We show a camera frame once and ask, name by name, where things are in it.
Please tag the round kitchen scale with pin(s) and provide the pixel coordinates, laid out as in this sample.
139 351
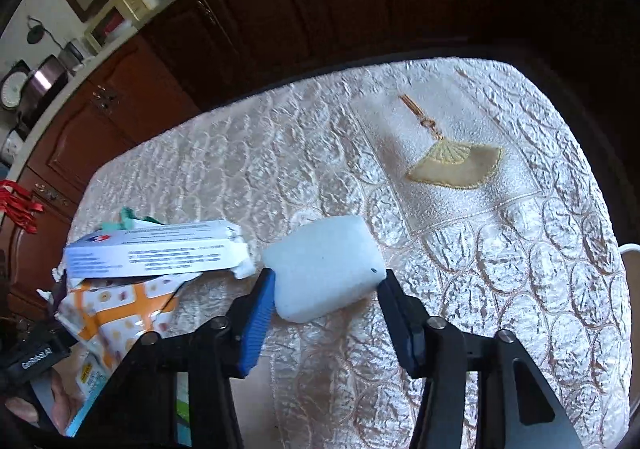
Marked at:
12 89

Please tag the teal snack packet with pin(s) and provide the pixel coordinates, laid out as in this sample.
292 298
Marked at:
131 216

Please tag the white and orange snack packet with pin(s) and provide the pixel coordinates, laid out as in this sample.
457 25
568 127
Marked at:
120 314

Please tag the blue and white medicine box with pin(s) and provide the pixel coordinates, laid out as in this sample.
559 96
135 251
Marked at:
150 249

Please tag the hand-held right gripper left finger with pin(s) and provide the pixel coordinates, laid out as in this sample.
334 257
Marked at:
257 319

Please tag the white foam sponge block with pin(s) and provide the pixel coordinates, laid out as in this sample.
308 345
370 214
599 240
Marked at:
325 264

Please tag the red ribbon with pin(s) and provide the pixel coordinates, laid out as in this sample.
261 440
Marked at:
17 206

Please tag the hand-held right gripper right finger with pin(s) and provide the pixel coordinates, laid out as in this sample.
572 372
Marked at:
400 324

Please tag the dark wooden kitchen cabinets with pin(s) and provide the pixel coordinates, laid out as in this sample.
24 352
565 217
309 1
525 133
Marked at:
300 29

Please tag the steel cooking pot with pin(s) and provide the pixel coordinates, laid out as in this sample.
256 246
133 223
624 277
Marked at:
42 79

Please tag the cream quilted tablecloth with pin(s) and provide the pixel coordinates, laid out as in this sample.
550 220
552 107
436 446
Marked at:
450 279

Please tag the white box with rainbow print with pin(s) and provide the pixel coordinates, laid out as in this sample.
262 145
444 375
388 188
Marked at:
87 384

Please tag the steel cup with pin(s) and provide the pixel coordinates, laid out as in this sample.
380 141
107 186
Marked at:
75 51

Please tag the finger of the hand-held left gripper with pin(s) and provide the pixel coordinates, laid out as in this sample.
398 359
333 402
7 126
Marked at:
57 304

